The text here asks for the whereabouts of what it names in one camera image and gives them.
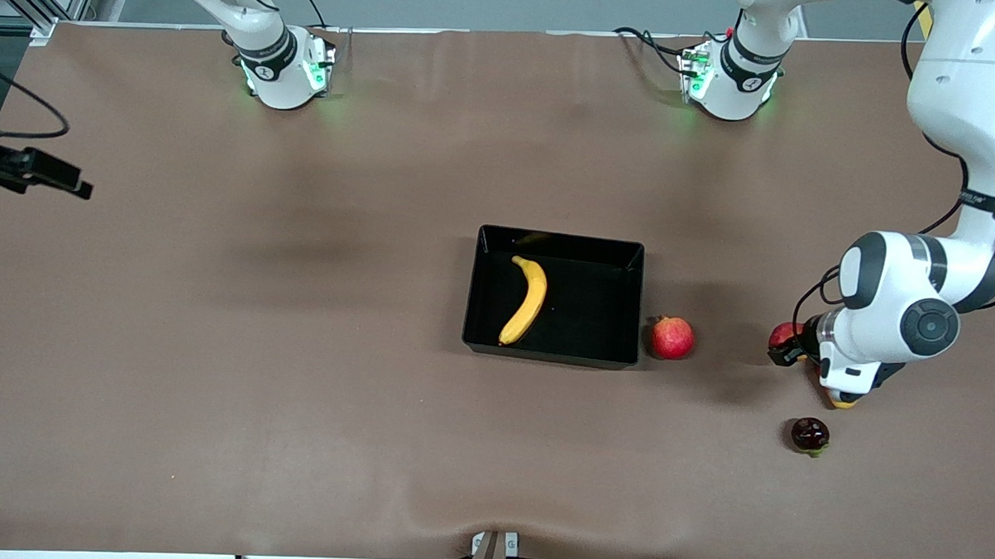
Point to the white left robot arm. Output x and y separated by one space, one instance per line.
968 89

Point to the dark purple mangosteen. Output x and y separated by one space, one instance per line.
810 433

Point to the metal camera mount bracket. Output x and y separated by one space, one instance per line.
492 556

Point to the yellow banana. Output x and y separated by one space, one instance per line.
532 301

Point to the brown table mat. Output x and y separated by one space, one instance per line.
295 388

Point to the black plastic tray box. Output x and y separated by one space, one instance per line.
587 316

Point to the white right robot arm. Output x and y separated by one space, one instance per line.
273 81

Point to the red pomegranate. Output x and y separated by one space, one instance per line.
672 338

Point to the red yellow apple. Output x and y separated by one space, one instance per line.
784 333

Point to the red yellow mango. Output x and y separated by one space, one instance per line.
843 401

